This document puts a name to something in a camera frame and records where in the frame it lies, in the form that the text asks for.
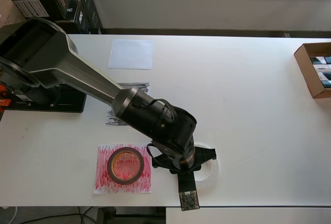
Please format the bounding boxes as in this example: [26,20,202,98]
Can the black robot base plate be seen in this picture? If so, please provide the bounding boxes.
[5,86,87,113]

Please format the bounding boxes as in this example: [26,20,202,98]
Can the orange clamp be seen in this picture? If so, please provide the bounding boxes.
[0,84,11,108]

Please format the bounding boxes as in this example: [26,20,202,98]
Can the red tape roll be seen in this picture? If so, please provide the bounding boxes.
[107,146,144,185]

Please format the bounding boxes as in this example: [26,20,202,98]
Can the open brown cardboard tray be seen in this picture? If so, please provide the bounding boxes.
[294,42,331,99]

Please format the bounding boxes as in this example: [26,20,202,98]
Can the white floor cable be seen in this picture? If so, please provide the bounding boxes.
[0,204,18,224]

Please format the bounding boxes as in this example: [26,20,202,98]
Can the black floor cable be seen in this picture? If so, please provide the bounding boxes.
[77,205,94,224]

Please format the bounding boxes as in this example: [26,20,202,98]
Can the black scribbled paper sheet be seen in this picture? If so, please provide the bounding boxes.
[105,81,151,128]

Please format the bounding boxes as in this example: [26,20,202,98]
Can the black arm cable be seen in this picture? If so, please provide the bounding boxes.
[131,98,178,169]

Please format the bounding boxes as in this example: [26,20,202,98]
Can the white tape roll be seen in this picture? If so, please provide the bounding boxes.
[177,142,220,191]

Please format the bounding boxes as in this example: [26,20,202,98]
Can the brown Huntkey cardboard box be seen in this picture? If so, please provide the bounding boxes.
[0,0,26,28]

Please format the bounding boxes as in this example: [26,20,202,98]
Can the plain white paper sheet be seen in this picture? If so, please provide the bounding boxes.
[108,39,154,70]

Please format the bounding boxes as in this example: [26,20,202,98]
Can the red scribbled paper sheet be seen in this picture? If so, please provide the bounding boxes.
[93,143,153,195]

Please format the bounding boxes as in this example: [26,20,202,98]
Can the black table leg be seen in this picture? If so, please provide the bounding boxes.
[97,206,117,224]

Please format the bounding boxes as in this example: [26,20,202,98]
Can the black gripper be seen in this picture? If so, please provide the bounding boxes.
[152,145,217,175]

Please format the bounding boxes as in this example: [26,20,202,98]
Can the camera board on black bracket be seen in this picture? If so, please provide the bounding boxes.
[177,171,201,212]

